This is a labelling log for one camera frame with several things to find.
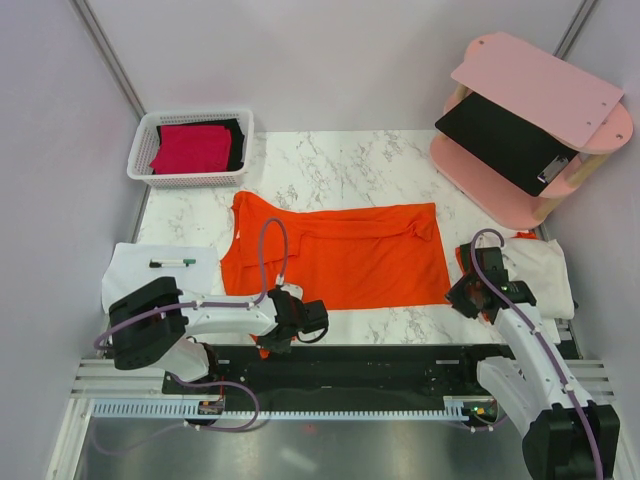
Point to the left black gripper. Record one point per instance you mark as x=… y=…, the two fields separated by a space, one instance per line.
x=276 y=346

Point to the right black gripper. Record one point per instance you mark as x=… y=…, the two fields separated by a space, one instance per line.
x=455 y=297

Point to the orange t shirt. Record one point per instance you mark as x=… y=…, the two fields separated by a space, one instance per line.
x=354 y=259

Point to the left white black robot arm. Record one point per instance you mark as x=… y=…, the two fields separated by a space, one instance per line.
x=158 y=325

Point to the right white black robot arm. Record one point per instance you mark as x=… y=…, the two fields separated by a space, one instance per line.
x=565 y=433

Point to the white cloth at right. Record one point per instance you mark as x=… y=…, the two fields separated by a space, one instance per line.
x=542 y=266

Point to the white cloth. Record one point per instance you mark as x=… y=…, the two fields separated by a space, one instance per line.
x=542 y=266
x=129 y=270

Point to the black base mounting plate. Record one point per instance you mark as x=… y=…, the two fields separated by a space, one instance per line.
x=358 y=377

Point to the pink two-tier shelf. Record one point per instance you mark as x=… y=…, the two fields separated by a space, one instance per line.
x=503 y=201

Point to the black clipboard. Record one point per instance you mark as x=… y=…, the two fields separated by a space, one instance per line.
x=519 y=151

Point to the green white marker pen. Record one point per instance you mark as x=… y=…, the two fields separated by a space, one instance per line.
x=171 y=263

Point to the white cloth at left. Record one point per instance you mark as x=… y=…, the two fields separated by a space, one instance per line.
x=129 y=270

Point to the magenta t shirt in basket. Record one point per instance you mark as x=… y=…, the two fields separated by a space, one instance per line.
x=192 y=149

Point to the loose pink board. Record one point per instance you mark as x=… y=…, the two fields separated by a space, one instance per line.
x=577 y=108

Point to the white plastic laundry basket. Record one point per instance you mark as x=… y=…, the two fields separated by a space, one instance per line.
x=147 y=142

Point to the white slotted cable duct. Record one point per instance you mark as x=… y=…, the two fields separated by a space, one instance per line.
x=193 y=409

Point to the aluminium rail frame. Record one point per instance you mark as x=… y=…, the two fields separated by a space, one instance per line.
x=98 y=379

